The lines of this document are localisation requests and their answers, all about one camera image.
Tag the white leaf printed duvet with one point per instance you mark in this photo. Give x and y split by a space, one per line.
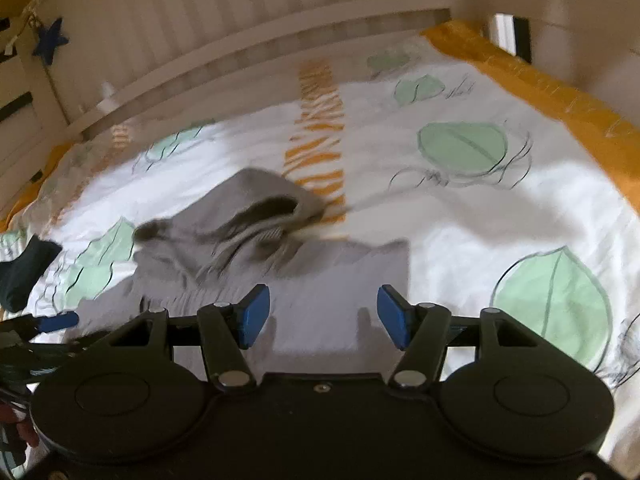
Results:
450 200

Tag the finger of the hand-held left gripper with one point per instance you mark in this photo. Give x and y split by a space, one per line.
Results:
59 321

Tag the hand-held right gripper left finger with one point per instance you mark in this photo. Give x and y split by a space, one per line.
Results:
252 317

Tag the black garment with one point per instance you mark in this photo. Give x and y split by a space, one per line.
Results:
25 275

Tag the white wooden bed frame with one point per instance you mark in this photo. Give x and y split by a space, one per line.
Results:
210 15

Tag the blue star decoration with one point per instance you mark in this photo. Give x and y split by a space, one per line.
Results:
49 42

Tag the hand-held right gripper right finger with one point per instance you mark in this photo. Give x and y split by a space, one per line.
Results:
394 321

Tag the grey knit sweater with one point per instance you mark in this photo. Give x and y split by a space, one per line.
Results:
310 280

